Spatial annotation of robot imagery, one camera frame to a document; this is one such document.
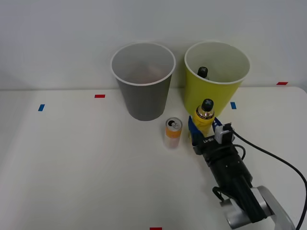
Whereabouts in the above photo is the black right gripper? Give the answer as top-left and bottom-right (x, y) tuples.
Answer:
(187, 115), (238, 166)

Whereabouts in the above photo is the small bottle black cap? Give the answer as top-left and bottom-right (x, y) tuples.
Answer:
(197, 66), (211, 81)
(193, 98), (216, 136)

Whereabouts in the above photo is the orange and white drink can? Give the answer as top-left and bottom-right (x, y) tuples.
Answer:
(164, 116), (183, 150)

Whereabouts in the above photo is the yellow-green plastic waste bin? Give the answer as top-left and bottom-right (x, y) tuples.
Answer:
(184, 41), (251, 121)

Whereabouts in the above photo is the grey plastic waste bin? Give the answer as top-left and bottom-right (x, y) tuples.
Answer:
(110, 42), (177, 122)

